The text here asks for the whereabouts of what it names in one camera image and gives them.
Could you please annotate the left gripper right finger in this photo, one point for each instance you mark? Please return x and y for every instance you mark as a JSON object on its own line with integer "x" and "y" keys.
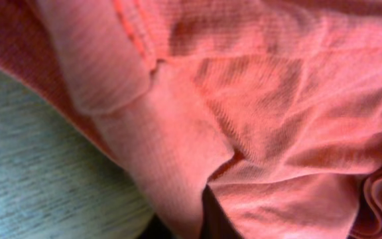
{"x": 216, "y": 224}

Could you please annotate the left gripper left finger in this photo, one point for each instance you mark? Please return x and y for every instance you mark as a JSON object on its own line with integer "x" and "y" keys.
{"x": 156, "y": 230}

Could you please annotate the red printed t-shirt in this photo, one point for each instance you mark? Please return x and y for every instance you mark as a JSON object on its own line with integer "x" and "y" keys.
{"x": 275, "y": 105}

